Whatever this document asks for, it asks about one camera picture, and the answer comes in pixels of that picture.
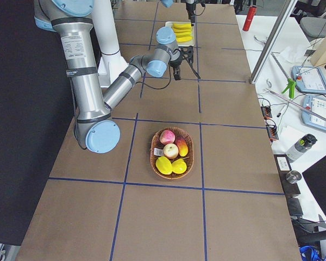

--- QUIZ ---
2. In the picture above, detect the red apple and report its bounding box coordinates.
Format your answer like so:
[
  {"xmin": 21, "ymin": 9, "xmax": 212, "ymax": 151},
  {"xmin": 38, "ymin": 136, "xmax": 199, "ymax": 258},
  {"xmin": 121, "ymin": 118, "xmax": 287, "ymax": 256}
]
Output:
[{"xmin": 159, "ymin": 129, "xmax": 175, "ymax": 145}]

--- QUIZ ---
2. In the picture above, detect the aluminium frame post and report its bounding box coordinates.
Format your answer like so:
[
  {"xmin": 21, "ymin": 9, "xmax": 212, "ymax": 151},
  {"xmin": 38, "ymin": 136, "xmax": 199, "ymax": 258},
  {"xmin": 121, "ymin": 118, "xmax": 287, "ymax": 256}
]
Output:
[{"xmin": 249, "ymin": 0, "xmax": 298, "ymax": 84}]

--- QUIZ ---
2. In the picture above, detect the near teach pendant tablet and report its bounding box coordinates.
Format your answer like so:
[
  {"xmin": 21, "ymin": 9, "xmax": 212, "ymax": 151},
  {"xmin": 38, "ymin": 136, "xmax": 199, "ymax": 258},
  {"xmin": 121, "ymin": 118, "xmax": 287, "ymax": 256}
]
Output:
[{"xmin": 302, "ymin": 95, "xmax": 326, "ymax": 132}]

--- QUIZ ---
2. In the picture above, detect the orange fruit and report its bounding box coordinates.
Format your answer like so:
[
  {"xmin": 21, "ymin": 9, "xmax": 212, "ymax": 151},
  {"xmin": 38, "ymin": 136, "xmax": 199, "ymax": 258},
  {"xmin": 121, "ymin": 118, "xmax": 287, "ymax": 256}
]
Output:
[{"xmin": 175, "ymin": 136, "xmax": 189, "ymax": 157}]

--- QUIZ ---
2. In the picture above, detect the white bear tray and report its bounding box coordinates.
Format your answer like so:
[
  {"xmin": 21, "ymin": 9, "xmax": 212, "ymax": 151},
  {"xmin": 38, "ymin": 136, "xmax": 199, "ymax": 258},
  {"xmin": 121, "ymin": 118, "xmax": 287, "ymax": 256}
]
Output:
[{"xmin": 165, "ymin": 21, "xmax": 195, "ymax": 47}]

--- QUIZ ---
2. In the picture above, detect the brown wicker basket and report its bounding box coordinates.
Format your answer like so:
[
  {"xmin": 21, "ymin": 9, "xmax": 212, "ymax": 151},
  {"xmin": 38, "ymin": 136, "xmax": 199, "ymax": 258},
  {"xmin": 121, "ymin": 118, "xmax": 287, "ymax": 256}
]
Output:
[{"xmin": 150, "ymin": 127, "xmax": 194, "ymax": 180}]

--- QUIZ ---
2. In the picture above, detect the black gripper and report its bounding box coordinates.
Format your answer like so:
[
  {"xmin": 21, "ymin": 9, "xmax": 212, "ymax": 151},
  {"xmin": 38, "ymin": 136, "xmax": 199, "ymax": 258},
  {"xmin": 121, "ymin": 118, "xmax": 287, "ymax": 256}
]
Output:
[
  {"xmin": 186, "ymin": 2, "xmax": 196, "ymax": 24},
  {"xmin": 170, "ymin": 53, "xmax": 184, "ymax": 80}
]

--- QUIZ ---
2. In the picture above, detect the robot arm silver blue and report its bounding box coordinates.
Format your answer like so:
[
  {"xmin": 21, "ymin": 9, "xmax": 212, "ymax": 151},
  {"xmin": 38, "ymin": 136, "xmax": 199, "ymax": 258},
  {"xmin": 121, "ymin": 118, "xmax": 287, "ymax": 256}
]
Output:
[
  {"xmin": 158, "ymin": 1, "xmax": 199, "ymax": 26},
  {"xmin": 34, "ymin": 1, "xmax": 179, "ymax": 153}
]

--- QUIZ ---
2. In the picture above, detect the yellow mango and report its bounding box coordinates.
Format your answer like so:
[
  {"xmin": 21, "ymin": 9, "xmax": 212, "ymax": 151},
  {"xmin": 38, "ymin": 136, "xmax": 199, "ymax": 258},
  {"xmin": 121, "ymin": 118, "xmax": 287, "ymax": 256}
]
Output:
[
  {"xmin": 155, "ymin": 156, "xmax": 172, "ymax": 175},
  {"xmin": 172, "ymin": 159, "xmax": 187, "ymax": 174}
]

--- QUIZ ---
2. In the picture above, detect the yellow green apple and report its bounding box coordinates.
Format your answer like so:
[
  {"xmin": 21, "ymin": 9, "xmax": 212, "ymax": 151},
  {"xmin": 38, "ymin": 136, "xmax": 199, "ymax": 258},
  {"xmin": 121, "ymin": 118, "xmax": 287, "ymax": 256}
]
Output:
[{"xmin": 163, "ymin": 143, "xmax": 179, "ymax": 159}]

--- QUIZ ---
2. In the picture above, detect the red bottle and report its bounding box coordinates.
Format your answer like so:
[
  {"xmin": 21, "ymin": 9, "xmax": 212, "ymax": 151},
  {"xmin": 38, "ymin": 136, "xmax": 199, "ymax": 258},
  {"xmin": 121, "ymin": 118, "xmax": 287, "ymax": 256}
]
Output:
[{"xmin": 242, "ymin": 5, "xmax": 257, "ymax": 32}]

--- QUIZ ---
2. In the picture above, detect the grey water bottle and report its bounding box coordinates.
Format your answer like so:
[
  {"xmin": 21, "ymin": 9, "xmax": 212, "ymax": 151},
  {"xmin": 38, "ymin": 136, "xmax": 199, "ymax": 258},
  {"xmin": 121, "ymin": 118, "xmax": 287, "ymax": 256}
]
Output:
[{"xmin": 286, "ymin": 134, "xmax": 317, "ymax": 163}]

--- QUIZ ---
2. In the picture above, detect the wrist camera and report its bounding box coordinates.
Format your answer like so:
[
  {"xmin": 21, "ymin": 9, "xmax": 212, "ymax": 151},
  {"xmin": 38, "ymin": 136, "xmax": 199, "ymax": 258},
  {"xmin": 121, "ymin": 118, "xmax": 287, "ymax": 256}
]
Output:
[{"xmin": 180, "ymin": 46, "xmax": 194, "ymax": 67}]

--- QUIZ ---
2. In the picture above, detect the teach pendant tablet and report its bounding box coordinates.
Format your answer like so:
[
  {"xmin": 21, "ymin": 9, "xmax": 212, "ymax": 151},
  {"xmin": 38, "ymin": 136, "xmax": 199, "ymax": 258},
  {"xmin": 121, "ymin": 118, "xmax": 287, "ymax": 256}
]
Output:
[
  {"xmin": 291, "ymin": 66, "xmax": 326, "ymax": 95},
  {"xmin": 302, "ymin": 95, "xmax": 326, "ymax": 132}
]

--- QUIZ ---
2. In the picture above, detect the yellow mango left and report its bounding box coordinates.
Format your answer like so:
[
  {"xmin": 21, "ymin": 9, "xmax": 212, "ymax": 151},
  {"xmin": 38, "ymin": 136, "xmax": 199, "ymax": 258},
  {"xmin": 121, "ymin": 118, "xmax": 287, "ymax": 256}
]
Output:
[{"xmin": 155, "ymin": 156, "xmax": 172, "ymax": 175}]

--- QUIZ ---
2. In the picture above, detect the far teach pendant tablet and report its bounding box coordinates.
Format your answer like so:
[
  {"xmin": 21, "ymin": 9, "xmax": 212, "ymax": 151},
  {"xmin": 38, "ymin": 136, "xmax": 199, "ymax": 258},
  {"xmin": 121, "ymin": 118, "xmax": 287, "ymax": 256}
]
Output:
[{"xmin": 291, "ymin": 66, "xmax": 326, "ymax": 95}]

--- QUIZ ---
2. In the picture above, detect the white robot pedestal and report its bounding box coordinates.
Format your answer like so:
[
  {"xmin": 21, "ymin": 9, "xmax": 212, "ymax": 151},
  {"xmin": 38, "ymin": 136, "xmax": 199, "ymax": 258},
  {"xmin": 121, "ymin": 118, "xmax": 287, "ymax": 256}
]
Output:
[{"xmin": 92, "ymin": 0, "xmax": 128, "ymax": 88}]

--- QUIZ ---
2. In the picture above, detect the yellow banana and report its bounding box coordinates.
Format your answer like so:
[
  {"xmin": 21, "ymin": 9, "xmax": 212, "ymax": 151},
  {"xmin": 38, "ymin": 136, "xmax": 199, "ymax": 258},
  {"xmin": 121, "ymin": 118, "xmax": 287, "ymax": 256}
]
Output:
[
  {"xmin": 175, "ymin": 32, "xmax": 192, "ymax": 38},
  {"xmin": 176, "ymin": 35, "xmax": 193, "ymax": 43},
  {"xmin": 172, "ymin": 28, "xmax": 192, "ymax": 33},
  {"xmin": 172, "ymin": 23, "xmax": 192, "ymax": 29}
]

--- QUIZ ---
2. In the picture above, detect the yellow mango right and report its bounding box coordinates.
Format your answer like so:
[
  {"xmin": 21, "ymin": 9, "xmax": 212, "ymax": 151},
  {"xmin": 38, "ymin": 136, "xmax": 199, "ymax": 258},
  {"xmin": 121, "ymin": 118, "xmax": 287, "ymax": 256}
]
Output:
[{"xmin": 172, "ymin": 159, "xmax": 187, "ymax": 174}]

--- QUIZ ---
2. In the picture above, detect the steel cup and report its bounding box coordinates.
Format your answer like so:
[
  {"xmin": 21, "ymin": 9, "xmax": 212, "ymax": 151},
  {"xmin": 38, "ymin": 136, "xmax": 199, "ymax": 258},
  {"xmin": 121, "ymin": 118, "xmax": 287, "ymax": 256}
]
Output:
[{"xmin": 285, "ymin": 170, "xmax": 302, "ymax": 184}]

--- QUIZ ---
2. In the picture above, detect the green handled reacher grabber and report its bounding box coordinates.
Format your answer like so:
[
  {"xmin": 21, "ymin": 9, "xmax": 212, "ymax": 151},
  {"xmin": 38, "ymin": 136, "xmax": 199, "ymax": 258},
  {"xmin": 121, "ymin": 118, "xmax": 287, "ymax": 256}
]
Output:
[{"xmin": 270, "ymin": 52, "xmax": 297, "ymax": 98}]

